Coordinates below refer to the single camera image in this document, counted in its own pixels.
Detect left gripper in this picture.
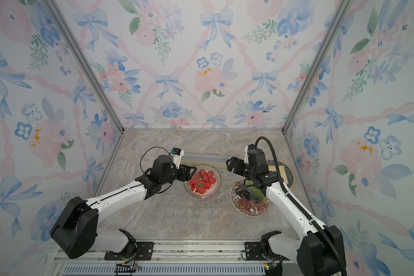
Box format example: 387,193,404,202
162,163,198,186

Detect plastic wrap dispenser box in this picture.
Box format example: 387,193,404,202
182,153,230,164

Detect glass plate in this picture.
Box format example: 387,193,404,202
185,164,221,198

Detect patterned fruit plate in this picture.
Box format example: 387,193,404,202
230,179,271,217

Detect blue yellow-rimmed plate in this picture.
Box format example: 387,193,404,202
266,159,294,189

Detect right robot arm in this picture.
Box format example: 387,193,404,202
226,148,347,276

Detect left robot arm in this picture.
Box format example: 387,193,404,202
50,155,196,260

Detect red strawberries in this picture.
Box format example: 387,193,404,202
187,169,217,195

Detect black grapes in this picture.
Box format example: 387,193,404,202
235,185,256,201

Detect green grapes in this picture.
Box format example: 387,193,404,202
244,181,269,203

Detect red grapes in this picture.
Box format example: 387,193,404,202
236,199,270,216

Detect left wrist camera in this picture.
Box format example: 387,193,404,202
170,147,185,170

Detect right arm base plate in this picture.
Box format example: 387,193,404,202
243,241,277,262

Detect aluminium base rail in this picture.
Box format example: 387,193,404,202
48,240,302,276

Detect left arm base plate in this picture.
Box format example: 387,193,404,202
104,241,154,261

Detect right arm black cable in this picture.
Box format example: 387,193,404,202
254,136,347,276

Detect left aluminium corner post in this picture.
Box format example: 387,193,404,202
41,0,124,133

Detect aluminium corner post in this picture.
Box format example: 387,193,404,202
282,0,352,135
41,0,124,133

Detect right aluminium corner post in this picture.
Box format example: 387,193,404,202
282,0,352,135

